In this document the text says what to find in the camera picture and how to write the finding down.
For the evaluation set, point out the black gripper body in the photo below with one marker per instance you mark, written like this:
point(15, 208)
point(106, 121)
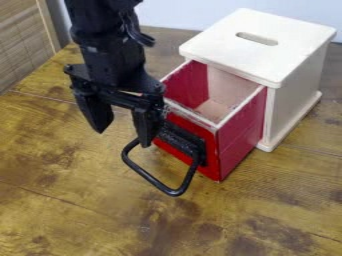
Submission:
point(111, 78)

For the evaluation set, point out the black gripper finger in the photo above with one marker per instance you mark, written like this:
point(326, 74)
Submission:
point(149, 121)
point(95, 109)

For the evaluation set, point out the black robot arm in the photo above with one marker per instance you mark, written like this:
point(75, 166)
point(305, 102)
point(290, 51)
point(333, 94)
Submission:
point(106, 17)

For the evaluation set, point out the red wooden drawer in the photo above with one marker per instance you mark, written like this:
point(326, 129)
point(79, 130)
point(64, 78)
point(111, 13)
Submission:
point(219, 107)

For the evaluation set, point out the white wooden box cabinet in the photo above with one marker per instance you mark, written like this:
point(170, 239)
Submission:
point(275, 51)

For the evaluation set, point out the black metal drawer handle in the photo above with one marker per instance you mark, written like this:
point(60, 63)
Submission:
point(158, 166)

